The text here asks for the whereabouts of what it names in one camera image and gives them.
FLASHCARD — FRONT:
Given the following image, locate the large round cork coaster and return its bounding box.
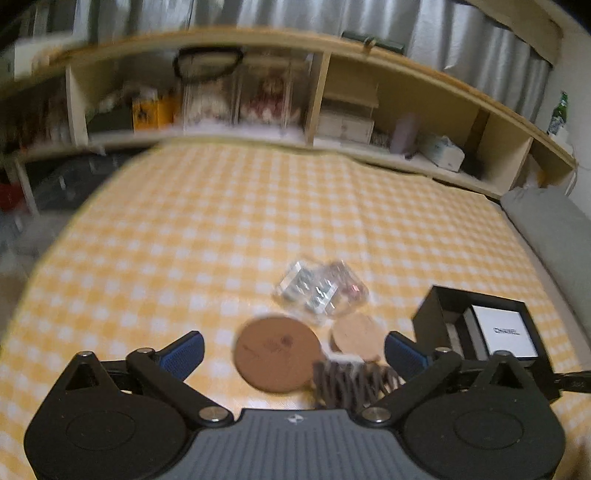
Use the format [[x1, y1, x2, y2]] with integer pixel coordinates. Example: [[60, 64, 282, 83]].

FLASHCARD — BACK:
[[232, 315, 324, 394]]

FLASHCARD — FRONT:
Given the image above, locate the black cardboard box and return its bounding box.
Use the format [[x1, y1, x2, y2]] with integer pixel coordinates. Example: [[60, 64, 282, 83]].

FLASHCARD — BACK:
[[412, 285, 561, 402]]

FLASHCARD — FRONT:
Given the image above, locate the yellow box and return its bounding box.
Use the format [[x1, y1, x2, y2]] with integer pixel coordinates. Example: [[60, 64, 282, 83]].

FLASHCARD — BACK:
[[132, 95, 178, 132]]

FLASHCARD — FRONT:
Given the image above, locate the brown hair claw clip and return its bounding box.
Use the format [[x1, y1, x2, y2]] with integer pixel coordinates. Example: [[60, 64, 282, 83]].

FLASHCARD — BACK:
[[313, 355, 407, 409]]

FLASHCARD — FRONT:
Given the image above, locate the clear doll display case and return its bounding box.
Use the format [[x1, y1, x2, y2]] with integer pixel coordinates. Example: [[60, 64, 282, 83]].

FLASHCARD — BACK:
[[235, 60, 305, 132], [182, 76, 236, 130]]

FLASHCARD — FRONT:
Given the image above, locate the white drawer box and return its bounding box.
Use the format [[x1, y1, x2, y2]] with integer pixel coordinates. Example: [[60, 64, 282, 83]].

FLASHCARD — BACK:
[[316, 85, 379, 144]]

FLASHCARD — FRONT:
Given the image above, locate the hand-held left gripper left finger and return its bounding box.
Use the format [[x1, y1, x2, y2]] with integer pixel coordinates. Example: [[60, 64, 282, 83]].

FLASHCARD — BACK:
[[58, 330, 234, 428]]

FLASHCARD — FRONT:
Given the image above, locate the yellow checkered blanket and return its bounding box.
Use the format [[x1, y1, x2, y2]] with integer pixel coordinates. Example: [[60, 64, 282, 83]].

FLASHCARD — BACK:
[[0, 138, 573, 480]]

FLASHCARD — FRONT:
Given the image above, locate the black strap loop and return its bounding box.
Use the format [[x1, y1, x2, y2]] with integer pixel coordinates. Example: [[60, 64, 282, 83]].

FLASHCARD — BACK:
[[173, 46, 245, 84]]

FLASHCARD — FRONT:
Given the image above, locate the green glass bottle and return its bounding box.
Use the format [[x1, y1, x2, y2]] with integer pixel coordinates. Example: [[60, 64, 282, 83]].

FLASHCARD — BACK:
[[547, 91, 571, 137]]

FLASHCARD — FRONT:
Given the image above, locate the silver curtain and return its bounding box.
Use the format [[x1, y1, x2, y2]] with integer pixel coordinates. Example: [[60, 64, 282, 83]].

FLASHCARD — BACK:
[[69, 0, 555, 93]]

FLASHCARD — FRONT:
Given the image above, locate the white tissue box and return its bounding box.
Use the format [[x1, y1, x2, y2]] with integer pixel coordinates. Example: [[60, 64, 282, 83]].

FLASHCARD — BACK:
[[418, 134, 465, 171]]

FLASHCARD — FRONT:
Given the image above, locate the wooden shelf unit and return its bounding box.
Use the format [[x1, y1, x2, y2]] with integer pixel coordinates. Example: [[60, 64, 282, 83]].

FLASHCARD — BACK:
[[0, 28, 578, 199]]

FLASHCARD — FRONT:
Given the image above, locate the dark flat case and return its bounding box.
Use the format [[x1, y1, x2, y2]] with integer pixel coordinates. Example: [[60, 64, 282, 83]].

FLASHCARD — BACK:
[[342, 31, 407, 54]]

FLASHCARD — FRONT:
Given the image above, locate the clear plastic box with beads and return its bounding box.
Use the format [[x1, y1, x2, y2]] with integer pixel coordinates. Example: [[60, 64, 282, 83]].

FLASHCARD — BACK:
[[323, 261, 370, 319]]

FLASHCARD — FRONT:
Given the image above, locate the small round cork coaster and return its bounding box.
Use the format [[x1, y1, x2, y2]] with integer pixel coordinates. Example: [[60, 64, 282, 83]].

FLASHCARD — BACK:
[[329, 314, 386, 363]]

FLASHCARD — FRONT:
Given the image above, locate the grey pillow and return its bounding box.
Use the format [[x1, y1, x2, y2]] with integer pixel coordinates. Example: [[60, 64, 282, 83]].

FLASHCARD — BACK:
[[501, 187, 591, 319]]

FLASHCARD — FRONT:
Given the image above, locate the clear plastic packet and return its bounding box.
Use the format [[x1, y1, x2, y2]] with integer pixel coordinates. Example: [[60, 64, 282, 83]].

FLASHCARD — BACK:
[[274, 260, 340, 315]]

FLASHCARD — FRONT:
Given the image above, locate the grey bed sheet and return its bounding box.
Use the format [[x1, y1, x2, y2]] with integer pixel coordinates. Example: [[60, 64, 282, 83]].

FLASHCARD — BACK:
[[496, 203, 591, 384]]

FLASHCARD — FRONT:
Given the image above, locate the purple container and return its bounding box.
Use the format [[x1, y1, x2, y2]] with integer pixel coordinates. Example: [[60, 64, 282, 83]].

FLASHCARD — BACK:
[[390, 113, 421, 155]]

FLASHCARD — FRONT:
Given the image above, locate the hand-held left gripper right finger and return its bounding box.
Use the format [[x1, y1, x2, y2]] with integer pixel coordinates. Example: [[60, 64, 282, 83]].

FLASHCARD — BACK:
[[360, 331, 536, 428]]

